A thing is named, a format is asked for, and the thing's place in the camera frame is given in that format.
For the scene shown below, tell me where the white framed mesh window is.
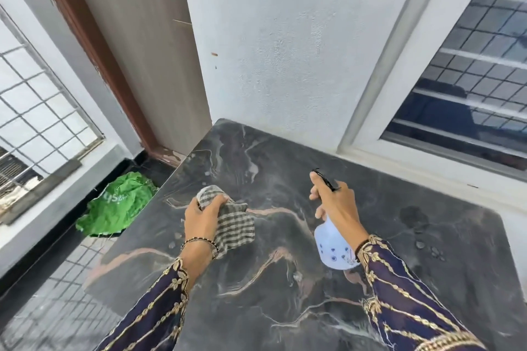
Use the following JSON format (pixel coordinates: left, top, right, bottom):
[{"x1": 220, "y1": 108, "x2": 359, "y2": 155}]
[{"x1": 338, "y1": 0, "x2": 527, "y2": 195}]

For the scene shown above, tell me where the green plastic bag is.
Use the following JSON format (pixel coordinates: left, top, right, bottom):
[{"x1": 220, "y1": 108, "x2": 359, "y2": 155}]
[{"x1": 75, "y1": 171, "x2": 159, "y2": 237}]

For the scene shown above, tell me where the person's left forearm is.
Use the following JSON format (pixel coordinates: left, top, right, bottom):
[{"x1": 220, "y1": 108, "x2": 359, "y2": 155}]
[{"x1": 96, "y1": 240, "x2": 218, "y2": 351}]

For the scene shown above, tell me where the person's right hand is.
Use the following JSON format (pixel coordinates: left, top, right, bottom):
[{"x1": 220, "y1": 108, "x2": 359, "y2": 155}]
[{"x1": 309, "y1": 172, "x2": 370, "y2": 250}]

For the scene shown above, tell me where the brown door frame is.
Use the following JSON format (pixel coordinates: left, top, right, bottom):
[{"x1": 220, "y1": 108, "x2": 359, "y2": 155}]
[{"x1": 24, "y1": 0, "x2": 182, "y2": 167}]

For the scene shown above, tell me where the pale blue spray bottle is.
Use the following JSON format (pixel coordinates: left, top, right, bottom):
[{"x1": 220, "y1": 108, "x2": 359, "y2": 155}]
[{"x1": 312, "y1": 169, "x2": 361, "y2": 271}]

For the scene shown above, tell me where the white metal window grille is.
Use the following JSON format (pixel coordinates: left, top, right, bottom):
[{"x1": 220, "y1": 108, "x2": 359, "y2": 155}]
[{"x1": 0, "y1": 4, "x2": 104, "y2": 207}]

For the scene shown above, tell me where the beaded bracelet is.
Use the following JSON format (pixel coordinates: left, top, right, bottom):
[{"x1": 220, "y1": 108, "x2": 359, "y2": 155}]
[{"x1": 180, "y1": 237, "x2": 219, "y2": 260}]

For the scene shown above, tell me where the beige wooden door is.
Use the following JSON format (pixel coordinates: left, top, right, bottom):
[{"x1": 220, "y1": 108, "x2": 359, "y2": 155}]
[{"x1": 61, "y1": 0, "x2": 213, "y2": 157}]

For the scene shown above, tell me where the grey checked cleaning cloth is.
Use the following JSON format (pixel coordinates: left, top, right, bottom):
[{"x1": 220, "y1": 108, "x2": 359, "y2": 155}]
[{"x1": 196, "y1": 185, "x2": 257, "y2": 260}]

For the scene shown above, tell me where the person's right forearm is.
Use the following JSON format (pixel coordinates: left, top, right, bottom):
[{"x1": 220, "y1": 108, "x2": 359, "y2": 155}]
[{"x1": 355, "y1": 234, "x2": 487, "y2": 351}]

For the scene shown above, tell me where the person's left hand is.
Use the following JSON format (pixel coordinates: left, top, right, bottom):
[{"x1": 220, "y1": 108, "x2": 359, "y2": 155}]
[{"x1": 184, "y1": 194, "x2": 230, "y2": 251}]

